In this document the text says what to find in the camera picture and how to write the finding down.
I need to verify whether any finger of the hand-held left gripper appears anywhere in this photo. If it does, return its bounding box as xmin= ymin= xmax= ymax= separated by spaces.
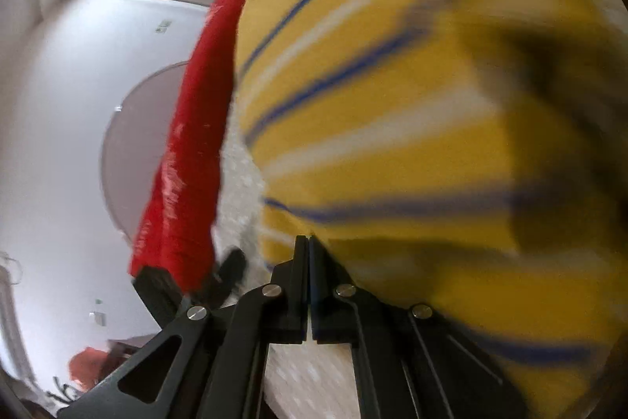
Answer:
xmin=132 ymin=266 xmax=191 ymax=332
xmin=205 ymin=247 xmax=249 ymax=308

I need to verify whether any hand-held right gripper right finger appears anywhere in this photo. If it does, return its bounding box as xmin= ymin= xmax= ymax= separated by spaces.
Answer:
xmin=309 ymin=235 xmax=531 ymax=419

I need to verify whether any red quilt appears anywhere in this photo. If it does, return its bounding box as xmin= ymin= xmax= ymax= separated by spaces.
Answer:
xmin=128 ymin=0 xmax=276 ymax=298

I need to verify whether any round white headboard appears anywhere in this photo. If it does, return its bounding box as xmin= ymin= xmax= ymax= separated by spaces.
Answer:
xmin=100 ymin=60 xmax=193 ymax=246

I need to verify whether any yellow striped sweater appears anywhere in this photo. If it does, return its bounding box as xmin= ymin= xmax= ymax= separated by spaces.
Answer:
xmin=234 ymin=0 xmax=628 ymax=419

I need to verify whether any orange red object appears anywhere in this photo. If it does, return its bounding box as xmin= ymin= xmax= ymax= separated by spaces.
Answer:
xmin=68 ymin=347 xmax=123 ymax=396

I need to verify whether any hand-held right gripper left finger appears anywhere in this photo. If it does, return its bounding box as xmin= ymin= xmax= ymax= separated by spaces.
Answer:
xmin=56 ymin=235 xmax=310 ymax=419

